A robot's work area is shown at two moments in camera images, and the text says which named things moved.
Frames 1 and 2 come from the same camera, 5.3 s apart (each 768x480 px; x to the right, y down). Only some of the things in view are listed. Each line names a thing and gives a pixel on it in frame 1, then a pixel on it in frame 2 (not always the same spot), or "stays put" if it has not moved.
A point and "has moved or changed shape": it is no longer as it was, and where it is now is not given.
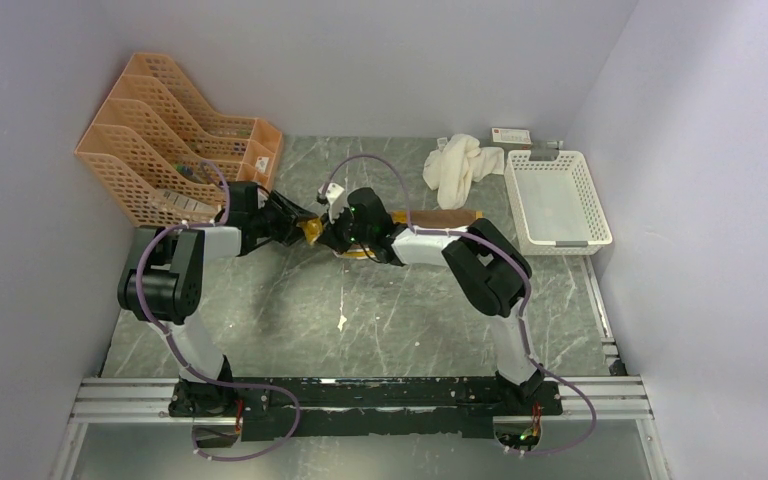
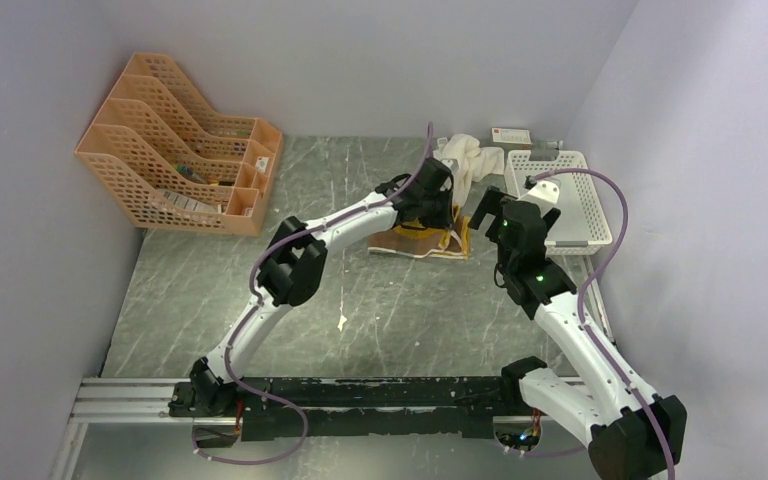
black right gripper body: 345,232 → 493,232
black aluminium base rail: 409,408 stays put
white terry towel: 456,164 stays put
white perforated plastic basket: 556,205 stays put
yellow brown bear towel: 421,220 has moved or changed shape
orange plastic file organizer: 162,151 stays put
